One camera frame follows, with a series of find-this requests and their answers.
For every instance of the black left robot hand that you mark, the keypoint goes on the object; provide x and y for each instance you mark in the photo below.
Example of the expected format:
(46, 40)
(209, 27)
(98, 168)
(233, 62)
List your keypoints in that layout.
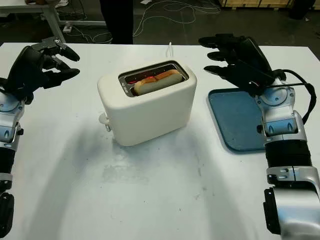
(25, 72)

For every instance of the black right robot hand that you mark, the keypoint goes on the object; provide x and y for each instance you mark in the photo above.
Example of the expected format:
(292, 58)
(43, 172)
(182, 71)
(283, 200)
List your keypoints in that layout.
(255, 52)

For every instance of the toast slice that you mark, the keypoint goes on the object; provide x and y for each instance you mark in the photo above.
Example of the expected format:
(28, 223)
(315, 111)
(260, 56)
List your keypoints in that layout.
(157, 81)

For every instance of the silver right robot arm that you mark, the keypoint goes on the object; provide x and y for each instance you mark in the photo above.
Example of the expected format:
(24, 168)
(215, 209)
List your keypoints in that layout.
(285, 150)

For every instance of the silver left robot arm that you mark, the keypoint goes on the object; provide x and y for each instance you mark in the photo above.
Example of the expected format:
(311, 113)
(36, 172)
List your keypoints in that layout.
(8, 125)

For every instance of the person, light jacket, dark trousers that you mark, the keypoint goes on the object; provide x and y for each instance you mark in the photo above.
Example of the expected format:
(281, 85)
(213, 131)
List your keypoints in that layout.
(118, 20)

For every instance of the white two-slot toaster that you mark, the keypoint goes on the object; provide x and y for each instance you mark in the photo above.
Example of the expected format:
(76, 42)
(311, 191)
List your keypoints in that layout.
(147, 117)

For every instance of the wooden crate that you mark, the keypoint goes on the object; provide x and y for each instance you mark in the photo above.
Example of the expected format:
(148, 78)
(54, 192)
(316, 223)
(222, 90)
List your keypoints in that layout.
(262, 3)

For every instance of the grey metal table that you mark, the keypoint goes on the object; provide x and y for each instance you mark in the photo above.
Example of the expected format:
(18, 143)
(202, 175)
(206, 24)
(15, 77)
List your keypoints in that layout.
(53, 22)

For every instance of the white power strip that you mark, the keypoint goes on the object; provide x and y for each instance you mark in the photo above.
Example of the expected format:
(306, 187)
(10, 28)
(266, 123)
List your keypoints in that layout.
(67, 28)

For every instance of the black bag on floor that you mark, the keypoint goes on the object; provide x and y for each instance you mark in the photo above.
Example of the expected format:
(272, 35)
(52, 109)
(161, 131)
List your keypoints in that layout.
(301, 8)

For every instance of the blue plastic tray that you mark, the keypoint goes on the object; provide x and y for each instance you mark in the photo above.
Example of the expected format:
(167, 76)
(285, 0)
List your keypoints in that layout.
(235, 120)

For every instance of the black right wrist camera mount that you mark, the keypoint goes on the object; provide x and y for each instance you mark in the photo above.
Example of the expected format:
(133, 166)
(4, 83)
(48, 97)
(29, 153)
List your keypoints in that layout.
(255, 75)

